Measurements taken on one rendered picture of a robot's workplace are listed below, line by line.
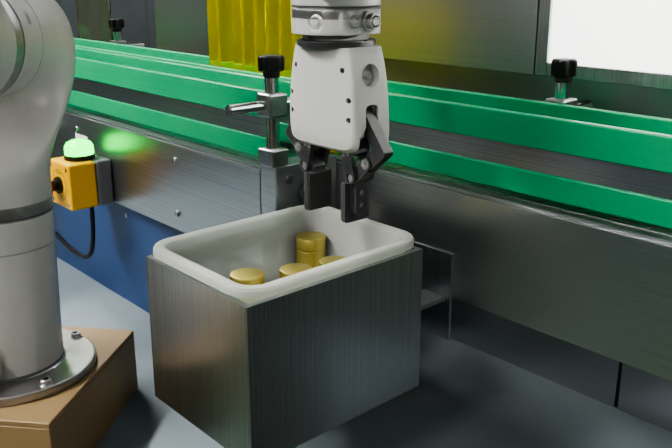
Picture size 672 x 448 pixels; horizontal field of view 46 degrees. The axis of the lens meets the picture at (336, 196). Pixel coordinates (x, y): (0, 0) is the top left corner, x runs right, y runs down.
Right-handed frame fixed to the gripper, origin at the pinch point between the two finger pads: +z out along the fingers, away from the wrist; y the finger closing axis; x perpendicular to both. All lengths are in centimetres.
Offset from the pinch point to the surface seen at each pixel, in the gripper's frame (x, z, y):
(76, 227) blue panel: -3, 22, 73
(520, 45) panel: -29.9, -13.1, 0.4
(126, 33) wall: -118, 5, 275
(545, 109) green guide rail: -21.2, -7.6, -9.5
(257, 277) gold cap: 8.7, 6.9, 1.6
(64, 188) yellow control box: 5, 10, 55
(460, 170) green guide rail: -13.7, -1.2, -4.5
